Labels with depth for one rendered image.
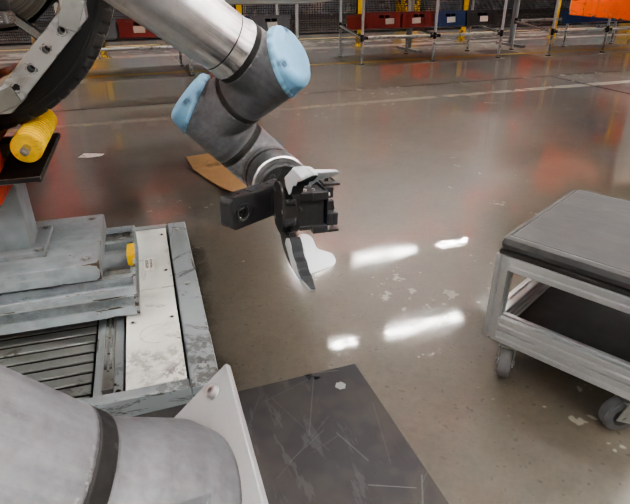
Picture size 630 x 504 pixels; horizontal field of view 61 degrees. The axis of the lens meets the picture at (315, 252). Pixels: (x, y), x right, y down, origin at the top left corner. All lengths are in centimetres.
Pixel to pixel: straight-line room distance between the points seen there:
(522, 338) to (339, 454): 64
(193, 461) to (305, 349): 95
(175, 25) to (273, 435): 52
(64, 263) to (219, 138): 61
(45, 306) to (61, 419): 99
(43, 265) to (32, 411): 102
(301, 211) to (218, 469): 42
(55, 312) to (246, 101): 75
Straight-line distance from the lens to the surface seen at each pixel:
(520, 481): 112
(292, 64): 78
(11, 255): 142
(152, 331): 131
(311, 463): 68
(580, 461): 119
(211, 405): 48
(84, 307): 135
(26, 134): 119
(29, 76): 116
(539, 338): 121
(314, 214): 74
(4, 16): 92
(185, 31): 73
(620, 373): 119
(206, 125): 86
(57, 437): 36
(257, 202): 75
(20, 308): 136
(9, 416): 35
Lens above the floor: 81
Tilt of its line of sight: 27 degrees down
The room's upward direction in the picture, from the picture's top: straight up
